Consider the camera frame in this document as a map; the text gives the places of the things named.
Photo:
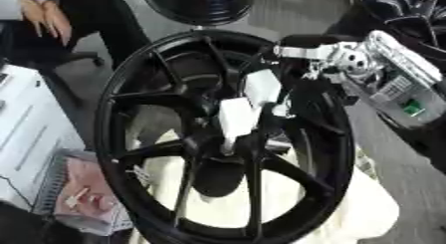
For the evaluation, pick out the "black spoked wheel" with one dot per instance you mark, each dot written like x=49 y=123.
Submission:
x=406 y=12
x=145 y=206

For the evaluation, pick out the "white cloth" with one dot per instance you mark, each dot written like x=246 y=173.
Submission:
x=232 y=208

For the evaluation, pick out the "person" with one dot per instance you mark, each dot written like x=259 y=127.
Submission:
x=98 y=12

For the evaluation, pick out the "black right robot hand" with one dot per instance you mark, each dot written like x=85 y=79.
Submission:
x=313 y=41

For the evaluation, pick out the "black round drum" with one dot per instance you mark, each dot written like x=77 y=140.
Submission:
x=197 y=4

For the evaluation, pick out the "white machine case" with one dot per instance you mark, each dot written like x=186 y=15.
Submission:
x=32 y=128

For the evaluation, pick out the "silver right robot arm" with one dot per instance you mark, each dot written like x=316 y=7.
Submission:
x=401 y=72

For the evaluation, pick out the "person's hand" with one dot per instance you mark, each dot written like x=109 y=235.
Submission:
x=58 y=22
x=32 y=12

